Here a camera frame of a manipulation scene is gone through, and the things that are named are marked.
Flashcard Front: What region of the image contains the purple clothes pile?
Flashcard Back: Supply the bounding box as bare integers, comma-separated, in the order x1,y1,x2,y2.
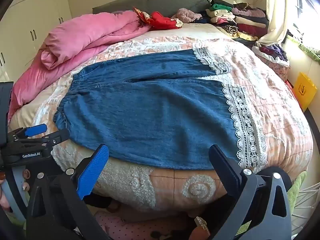
251,44,290,80

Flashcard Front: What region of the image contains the person's pink dotted clothing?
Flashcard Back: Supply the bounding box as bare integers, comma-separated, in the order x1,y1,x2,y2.
95,209,193,240

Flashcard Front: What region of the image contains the cream curtain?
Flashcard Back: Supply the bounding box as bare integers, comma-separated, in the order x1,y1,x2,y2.
257,0,292,47

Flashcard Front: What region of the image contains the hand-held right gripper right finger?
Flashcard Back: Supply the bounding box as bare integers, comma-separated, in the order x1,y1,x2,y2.
209,144,292,240

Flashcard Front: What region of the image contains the green cloth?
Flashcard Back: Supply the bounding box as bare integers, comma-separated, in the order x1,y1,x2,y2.
286,171,308,213

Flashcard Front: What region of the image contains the grey bed headboard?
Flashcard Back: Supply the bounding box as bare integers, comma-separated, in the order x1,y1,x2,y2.
92,0,212,18

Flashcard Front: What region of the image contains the red patterned cloth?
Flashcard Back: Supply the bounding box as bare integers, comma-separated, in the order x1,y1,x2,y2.
134,7,184,30

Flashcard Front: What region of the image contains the stack of folded clothes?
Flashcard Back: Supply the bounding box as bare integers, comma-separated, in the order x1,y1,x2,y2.
200,0,269,42

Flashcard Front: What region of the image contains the peach blanket with white bear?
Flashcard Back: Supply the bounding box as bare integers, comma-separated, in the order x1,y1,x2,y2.
9,24,314,213

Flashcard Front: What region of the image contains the yellow paper bag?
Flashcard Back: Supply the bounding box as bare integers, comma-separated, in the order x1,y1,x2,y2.
292,72,318,112

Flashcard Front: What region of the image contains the person's left hand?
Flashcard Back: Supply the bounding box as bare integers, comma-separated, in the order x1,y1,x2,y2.
0,172,12,211

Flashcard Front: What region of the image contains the cream wardrobe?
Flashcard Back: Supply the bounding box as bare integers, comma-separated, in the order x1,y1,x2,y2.
0,0,73,75

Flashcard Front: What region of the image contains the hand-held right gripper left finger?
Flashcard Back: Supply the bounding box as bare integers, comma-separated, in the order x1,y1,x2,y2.
26,144,110,240

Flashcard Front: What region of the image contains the blue denim pants lace trim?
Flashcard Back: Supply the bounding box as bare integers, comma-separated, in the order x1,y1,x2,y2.
53,47,268,170

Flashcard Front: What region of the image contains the window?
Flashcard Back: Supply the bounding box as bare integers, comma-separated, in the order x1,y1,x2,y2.
285,0,320,45

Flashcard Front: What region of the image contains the fluffy pink garment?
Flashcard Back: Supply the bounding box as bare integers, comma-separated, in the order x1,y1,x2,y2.
171,8,202,23

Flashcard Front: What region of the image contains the white wire rack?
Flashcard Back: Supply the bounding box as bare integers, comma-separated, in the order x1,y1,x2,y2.
287,185,320,230

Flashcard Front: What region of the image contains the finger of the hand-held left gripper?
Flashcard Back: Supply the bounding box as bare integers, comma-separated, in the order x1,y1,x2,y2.
37,129,70,147
7,124,48,142

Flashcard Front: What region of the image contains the pink duvet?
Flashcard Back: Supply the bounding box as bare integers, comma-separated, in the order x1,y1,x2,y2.
7,10,153,123

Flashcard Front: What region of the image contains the amber beaded trinket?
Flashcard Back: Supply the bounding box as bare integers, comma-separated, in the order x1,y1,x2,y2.
194,216,211,237

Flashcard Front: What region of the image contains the green lace sill cover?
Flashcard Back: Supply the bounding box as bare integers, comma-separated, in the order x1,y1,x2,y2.
286,35,320,63

